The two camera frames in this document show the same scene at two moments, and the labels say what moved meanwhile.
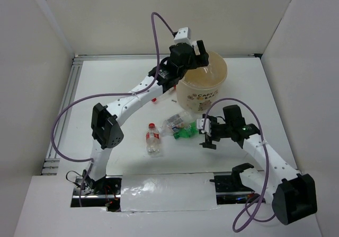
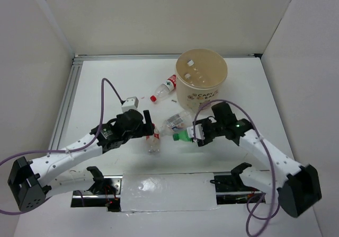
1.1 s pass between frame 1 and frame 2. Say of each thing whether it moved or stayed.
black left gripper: moved
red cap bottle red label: stayed
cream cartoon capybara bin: stayed
